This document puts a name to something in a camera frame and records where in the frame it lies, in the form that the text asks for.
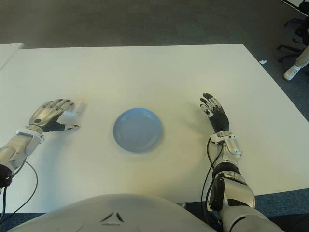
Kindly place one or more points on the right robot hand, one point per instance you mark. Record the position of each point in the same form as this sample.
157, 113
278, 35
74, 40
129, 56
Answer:
219, 119

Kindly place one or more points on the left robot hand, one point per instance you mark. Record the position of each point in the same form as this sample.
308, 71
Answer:
46, 113

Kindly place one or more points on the white charger block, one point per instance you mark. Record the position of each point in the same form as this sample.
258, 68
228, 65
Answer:
68, 117

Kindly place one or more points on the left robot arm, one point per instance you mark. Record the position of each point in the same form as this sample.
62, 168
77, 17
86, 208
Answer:
19, 145

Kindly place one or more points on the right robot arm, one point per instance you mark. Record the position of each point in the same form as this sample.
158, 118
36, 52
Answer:
231, 145

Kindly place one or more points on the white neighbouring table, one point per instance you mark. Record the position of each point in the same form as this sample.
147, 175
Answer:
7, 53

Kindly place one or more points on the small white paper scrap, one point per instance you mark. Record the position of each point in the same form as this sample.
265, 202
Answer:
262, 62

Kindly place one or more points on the blue round plate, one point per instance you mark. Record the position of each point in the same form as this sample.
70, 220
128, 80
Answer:
138, 130

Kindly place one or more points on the white shoe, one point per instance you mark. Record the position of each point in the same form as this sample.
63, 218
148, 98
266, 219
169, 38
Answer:
290, 73

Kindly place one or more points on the beige trouser leg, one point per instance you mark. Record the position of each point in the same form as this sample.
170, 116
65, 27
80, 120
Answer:
303, 58

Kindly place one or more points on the grey robot torso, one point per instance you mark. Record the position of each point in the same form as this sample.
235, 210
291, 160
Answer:
116, 210

